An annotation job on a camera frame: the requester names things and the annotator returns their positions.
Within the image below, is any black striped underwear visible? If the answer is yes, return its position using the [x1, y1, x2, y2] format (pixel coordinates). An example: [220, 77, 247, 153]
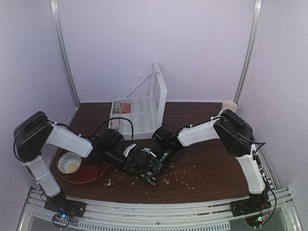
[140, 156, 163, 186]

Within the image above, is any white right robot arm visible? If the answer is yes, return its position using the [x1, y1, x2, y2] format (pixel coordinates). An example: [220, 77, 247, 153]
[144, 109, 268, 201]

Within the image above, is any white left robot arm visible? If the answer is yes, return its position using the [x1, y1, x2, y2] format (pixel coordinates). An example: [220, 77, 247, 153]
[13, 111, 145, 198]

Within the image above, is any round red tray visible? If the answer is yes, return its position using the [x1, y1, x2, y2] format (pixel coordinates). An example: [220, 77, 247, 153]
[57, 159, 110, 184]

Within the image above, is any beige rolled cloth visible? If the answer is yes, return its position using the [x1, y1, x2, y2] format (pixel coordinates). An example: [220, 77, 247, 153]
[113, 101, 122, 114]

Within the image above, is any white compartment organizer box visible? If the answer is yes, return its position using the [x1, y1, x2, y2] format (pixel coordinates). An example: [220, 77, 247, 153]
[108, 62, 167, 140]

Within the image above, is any red rolled cloth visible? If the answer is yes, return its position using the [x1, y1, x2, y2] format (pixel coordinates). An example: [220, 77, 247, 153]
[122, 103, 131, 114]

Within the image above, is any blue patterned bowl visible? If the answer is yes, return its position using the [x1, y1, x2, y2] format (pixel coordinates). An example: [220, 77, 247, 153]
[57, 152, 82, 174]

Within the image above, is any cream floral mug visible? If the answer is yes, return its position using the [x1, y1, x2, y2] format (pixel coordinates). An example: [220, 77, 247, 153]
[218, 100, 238, 115]

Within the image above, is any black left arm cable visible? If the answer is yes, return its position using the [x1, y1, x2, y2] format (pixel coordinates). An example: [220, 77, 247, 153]
[92, 117, 134, 140]

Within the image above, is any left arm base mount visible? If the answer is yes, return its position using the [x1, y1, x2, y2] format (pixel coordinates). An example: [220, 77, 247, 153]
[42, 192, 86, 230]

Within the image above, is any aluminium front rail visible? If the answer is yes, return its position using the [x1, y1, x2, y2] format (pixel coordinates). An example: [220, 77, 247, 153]
[16, 188, 303, 231]

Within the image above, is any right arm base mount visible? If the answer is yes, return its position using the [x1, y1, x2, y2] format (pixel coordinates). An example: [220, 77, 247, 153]
[230, 189, 277, 229]

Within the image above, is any left aluminium frame post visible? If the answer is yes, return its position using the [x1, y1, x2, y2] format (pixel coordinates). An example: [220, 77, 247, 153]
[50, 0, 80, 106]

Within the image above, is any aluminium frame post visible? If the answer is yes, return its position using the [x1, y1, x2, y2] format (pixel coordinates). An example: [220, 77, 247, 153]
[234, 0, 263, 105]
[50, 0, 80, 106]

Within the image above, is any right aluminium frame post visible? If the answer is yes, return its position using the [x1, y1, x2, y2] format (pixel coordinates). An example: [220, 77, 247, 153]
[234, 0, 263, 105]

